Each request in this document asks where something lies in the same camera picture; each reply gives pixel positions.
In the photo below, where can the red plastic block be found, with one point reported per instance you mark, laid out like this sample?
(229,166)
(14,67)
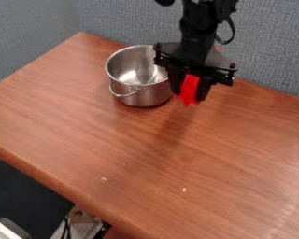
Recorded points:
(192,64)

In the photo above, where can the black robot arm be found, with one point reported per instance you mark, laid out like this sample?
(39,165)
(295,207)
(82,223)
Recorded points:
(205,15)

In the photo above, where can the grey table leg frame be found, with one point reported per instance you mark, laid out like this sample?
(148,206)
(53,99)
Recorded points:
(81,225)

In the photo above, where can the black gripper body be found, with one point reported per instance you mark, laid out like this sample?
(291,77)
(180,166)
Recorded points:
(168,51)

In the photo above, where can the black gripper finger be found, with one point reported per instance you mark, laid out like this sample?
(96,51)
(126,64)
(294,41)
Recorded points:
(203,88)
(176,76)

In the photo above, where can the stainless steel pot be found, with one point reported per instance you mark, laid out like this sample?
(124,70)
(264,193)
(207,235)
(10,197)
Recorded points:
(137,82)

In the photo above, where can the white object at corner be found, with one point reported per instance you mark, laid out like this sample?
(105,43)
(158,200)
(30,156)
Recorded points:
(0,230)

